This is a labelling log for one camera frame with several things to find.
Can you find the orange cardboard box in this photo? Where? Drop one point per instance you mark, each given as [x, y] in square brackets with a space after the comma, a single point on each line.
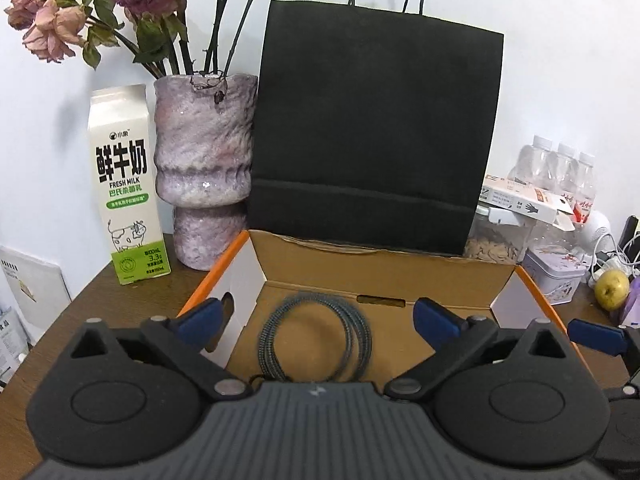
[325, 270]

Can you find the small white desk fan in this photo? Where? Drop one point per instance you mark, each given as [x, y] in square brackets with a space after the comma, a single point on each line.
[607, 247]

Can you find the black paper shopping bag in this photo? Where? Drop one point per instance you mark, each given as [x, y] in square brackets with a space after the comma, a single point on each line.
[375, 110]

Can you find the yellow-green apple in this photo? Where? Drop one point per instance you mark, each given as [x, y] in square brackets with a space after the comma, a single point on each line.
[612, 290]

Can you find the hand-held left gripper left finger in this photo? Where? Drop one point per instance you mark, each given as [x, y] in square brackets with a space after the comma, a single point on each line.
[200, 324]

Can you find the mottled purple ceramic vase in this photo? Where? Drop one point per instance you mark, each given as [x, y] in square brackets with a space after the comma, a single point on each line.
[200, 135]

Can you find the clear plastic seed jar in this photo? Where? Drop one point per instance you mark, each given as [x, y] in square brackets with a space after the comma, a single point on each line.
[495, 245]

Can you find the pale rectangular tin box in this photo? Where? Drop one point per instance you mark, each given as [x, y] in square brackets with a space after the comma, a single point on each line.
[555, 275]

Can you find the printed papers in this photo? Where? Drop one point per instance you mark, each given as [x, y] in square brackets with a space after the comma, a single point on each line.
[10, 345]

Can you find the purple gift bag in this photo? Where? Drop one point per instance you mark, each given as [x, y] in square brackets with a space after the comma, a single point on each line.
[632, 305]

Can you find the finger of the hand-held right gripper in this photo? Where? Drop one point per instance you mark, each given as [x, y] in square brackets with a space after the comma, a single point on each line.
[595, 335]

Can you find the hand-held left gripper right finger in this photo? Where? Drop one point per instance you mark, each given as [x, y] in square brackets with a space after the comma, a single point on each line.
[436, 324]

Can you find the white green milk carton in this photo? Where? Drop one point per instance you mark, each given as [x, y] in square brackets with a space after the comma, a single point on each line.
[125, 160]

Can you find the clear water bottle red label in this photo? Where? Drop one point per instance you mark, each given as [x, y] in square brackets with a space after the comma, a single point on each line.
[532, 165]
[585, 185]
[562, 170]

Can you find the white booklet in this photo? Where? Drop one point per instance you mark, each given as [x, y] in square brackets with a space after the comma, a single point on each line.
[35, 290]

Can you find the black charger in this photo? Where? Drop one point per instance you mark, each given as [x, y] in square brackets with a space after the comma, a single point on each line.
[631, 235]

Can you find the white glove carton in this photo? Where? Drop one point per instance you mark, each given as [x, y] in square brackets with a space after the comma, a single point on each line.
[520, 200]

